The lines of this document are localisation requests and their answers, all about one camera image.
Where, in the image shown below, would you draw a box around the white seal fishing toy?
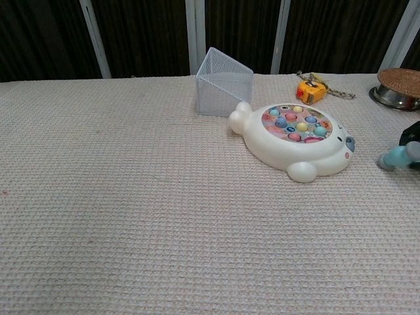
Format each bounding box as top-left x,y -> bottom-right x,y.
228,100 -> 358,184

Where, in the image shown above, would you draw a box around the orange tape measure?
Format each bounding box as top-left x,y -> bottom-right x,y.
296,80 -> 328,106

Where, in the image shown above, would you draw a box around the beige woven table cloth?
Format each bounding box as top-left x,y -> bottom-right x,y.
0,72 -> 420,315

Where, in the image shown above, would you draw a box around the white metal frame post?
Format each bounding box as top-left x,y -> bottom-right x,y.
184,0 -> 207,77
78,0 -> 113,79
377,0 -> 420,72
269,0 -> 292,75

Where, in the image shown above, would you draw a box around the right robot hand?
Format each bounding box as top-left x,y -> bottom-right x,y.
397,120 -> 420,171

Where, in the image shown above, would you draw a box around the stainless steel bowl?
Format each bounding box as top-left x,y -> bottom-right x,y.
368,83 -> 420,112

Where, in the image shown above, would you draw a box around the beaded chain keyring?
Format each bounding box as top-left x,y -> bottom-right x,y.
296,70 -> 357,100

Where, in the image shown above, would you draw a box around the round woven rattan coaster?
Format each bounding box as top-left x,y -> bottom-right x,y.
377,68 -> 420,99

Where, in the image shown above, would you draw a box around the black pleated curtain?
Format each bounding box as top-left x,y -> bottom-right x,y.
0,0 -> 420,83

